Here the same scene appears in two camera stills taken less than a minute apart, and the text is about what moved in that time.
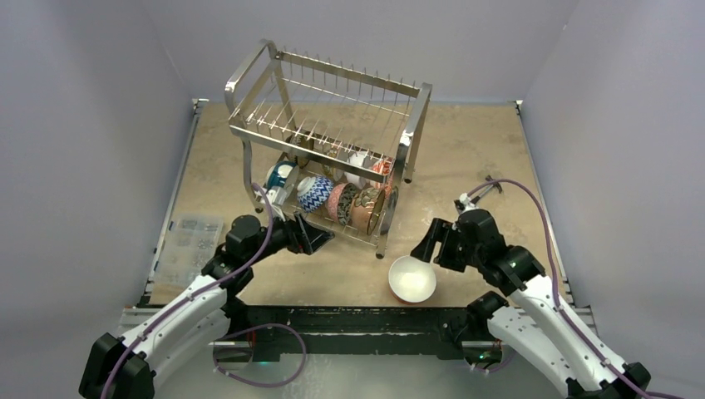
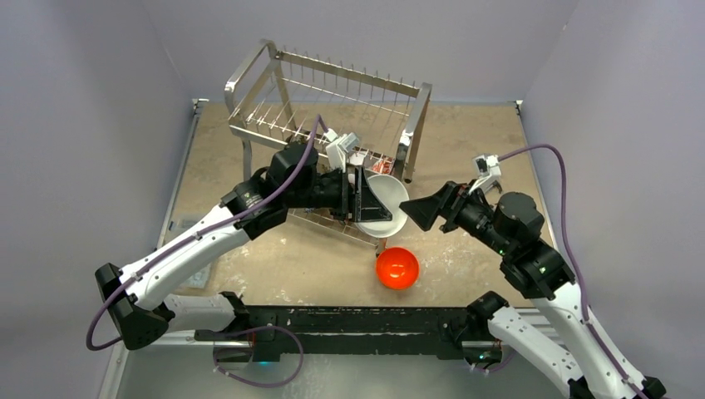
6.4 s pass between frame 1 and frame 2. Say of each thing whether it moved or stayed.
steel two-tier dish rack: stayed
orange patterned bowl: stayed
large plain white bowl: moved
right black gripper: moved
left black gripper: moved
